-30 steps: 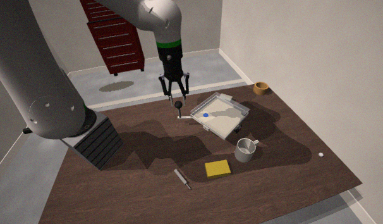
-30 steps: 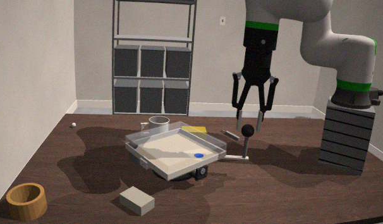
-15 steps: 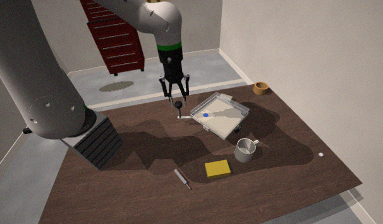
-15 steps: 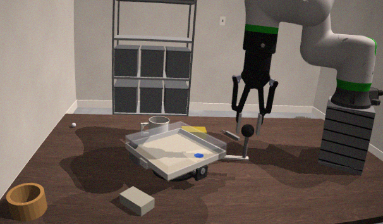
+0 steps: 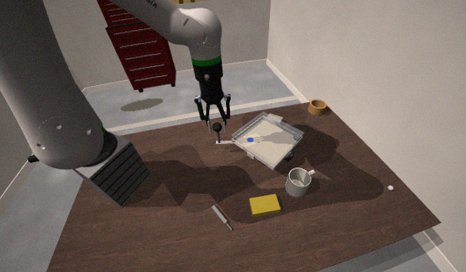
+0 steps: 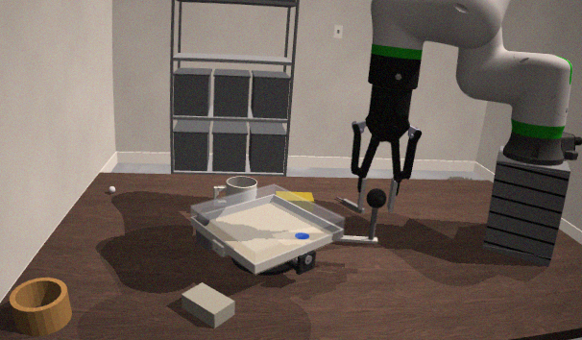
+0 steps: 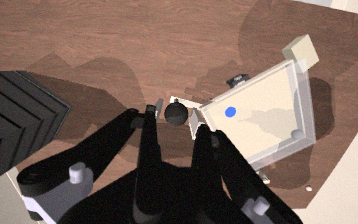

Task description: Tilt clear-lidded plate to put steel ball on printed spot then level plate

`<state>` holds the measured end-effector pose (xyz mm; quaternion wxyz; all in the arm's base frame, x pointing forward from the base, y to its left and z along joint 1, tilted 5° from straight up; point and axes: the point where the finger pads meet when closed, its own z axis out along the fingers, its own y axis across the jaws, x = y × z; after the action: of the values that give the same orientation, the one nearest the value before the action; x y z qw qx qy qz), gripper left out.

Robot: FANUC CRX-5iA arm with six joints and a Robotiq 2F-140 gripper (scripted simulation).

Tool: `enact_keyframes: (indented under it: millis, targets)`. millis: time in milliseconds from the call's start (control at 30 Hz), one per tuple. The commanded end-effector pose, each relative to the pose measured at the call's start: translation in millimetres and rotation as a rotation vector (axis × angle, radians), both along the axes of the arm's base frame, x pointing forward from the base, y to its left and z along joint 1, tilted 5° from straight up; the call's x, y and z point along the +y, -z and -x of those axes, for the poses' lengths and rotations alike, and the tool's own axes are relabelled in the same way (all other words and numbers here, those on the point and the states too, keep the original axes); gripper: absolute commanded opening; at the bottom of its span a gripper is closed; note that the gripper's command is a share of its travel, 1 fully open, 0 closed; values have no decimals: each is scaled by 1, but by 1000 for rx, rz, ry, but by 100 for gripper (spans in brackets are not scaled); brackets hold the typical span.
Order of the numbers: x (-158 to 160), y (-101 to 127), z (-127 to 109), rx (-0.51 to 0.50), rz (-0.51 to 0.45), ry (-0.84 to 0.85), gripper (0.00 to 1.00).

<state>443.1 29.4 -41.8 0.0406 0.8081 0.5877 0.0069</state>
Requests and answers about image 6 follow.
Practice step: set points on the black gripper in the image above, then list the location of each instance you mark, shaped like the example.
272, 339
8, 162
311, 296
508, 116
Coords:
384, 103

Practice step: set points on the grey metal mug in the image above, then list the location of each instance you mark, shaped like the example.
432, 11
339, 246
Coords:
239, 181

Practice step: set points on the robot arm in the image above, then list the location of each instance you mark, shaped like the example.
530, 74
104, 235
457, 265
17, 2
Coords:
536, 86

